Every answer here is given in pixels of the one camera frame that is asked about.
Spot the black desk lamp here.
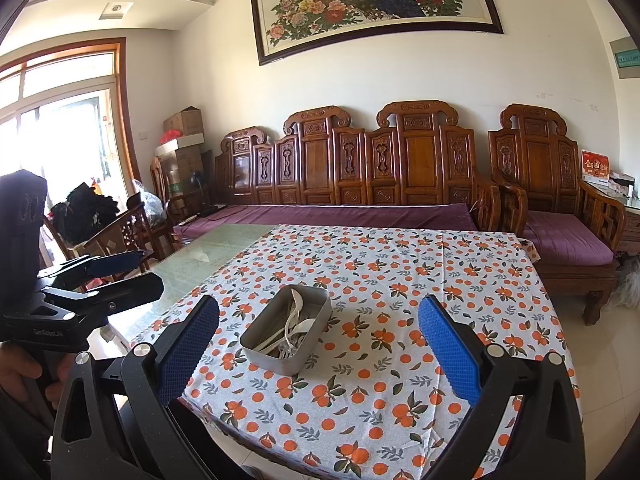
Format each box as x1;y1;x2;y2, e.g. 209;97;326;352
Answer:
189;170;211;206

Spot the white tissue box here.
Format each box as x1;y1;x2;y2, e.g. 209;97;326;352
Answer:
607;172;636;196

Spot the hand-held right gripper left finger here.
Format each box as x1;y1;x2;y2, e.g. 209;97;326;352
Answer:
50;294;221;480

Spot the wooden dining chair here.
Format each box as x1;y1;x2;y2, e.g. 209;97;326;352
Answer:
42;200;173;271
149;156;176;211

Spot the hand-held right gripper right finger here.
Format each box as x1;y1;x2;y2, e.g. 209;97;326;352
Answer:
417;295;586;480

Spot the long purple sofa cushion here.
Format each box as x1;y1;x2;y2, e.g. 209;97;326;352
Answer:
172;204;478;246

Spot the cream chopstick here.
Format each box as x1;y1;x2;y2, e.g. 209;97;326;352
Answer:
257;327;296;351
254;330;293;353

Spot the carved wooden armchair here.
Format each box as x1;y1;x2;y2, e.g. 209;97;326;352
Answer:
487;104;628;326

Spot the red desk calendar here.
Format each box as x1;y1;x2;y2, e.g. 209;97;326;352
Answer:
580;149;611;181

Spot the framed peacock painting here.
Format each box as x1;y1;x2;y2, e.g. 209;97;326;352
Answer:
248;0;504;67

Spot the wooden framed window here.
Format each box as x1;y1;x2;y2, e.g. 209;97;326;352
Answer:
0;36;141;271

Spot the square purple seat cushion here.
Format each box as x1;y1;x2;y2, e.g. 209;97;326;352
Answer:
522;210;615;266

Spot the pile of black clothes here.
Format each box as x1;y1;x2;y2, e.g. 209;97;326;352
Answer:
50;182;121;228

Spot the carved wooden sofa bench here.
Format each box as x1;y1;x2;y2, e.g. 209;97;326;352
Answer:
215;101;501;233

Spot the wooden side table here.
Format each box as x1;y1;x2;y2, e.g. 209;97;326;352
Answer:
582;180;640;256

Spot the large brown cardboard box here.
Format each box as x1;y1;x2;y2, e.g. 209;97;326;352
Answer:
170;149;216;196

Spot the grey metal tray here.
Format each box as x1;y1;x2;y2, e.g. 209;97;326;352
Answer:
240;284;332;375

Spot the large white spoon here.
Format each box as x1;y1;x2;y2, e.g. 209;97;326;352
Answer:
283;287;308;341

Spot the orange print tablecloth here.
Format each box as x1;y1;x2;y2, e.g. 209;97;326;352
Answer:
127;224;583;480

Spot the white lidded cardboard box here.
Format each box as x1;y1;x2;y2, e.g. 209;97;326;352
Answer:
154;133;206;157

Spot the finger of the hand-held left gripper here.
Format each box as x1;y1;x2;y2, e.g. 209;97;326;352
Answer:
37;251;142;291
42;274;165;326

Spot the clear plastic bag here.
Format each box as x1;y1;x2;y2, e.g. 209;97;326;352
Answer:
131;179;166;226

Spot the small brown cardboard box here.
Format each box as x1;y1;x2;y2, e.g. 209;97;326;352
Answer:
162;106;205;136

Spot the white plastic bag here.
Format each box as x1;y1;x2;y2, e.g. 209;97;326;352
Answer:
607;255;640;308

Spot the wall panel with green label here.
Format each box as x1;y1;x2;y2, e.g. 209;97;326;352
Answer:
609;36;640;80

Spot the small white spoon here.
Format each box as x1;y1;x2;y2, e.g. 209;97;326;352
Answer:
292;316;321;338

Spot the person's left hand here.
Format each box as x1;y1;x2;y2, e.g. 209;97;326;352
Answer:
0;345;76;411

